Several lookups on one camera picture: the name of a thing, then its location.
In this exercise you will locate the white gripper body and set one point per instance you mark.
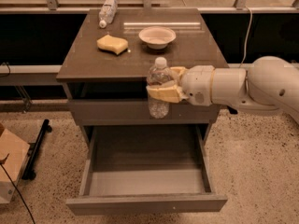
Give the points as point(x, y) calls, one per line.
point(197, 85)

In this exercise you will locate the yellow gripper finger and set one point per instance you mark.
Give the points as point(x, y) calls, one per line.
point(177, 72)
point(172, 94)

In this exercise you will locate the clear water bottle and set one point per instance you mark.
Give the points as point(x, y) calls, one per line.
point(107, 13)
point(158, 74)

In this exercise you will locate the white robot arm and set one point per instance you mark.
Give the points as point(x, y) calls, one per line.
point(251, 100)

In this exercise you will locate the grey drawer cabinet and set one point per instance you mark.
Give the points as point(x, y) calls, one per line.
point(193, 46)

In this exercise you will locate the closed grey top drawer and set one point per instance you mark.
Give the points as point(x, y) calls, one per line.
point(88, 112)

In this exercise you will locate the open grey middle drawer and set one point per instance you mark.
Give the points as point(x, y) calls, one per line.
point(147, 169)

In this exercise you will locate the lying clear water bottle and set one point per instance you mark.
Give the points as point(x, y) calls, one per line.
point(107, 13)

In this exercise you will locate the white bowl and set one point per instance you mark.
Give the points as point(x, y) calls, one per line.
point(157, 37)

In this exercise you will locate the yellow sponge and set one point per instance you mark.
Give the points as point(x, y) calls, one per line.
point(113, 44)

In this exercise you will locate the black stand leg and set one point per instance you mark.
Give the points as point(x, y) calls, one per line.
point(29, 172)

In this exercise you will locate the cardboard box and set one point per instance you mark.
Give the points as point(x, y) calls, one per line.
point(13, 155)

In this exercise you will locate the metal window rail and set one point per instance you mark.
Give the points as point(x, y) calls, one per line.
point(31, 73)

